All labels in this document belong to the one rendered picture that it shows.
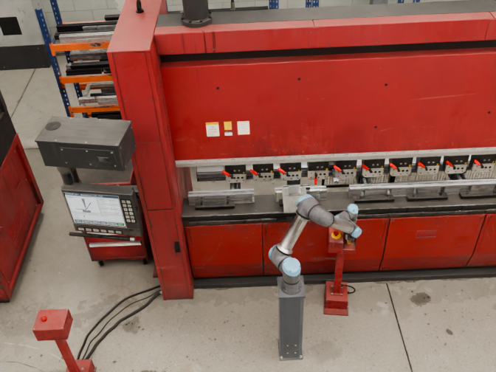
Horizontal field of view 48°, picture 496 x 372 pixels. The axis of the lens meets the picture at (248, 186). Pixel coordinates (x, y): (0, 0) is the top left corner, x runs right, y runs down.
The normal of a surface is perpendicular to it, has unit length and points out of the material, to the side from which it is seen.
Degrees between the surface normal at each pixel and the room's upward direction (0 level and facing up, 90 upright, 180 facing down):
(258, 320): 0
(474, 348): 0
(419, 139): 90
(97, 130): 0
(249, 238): 90
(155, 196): 90
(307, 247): 90
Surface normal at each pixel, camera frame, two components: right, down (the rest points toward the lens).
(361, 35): 0.02, 0.66
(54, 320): -0.04, -0.75
